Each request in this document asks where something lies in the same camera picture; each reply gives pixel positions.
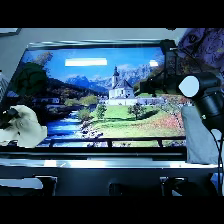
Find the silver frame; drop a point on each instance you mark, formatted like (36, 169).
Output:
(100, 164)

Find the purple patterned garment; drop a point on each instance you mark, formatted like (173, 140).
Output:
(208, 45)

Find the cream garment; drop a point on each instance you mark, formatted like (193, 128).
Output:
(28, 128)

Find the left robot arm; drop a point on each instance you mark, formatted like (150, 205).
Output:
(7, 117)

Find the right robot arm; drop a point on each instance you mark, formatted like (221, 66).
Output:
(210, 100)

